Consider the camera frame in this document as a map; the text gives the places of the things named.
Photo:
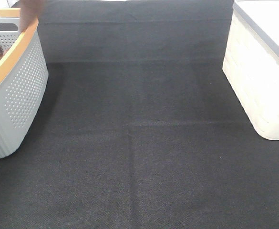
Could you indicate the brown microfibre towel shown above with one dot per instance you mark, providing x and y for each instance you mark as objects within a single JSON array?
[{"x": 30, "y": 11}]

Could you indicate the black table cloth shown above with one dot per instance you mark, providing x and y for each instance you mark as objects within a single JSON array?
[{"x": 138, "y": 127}]

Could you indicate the grey perforated laundry basket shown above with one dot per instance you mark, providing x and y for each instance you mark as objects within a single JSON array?
[{"x": 23, "y": 79}]

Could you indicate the white plastic storage bin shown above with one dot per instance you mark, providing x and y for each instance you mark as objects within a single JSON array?
[{"x": 251, "y": 62}]

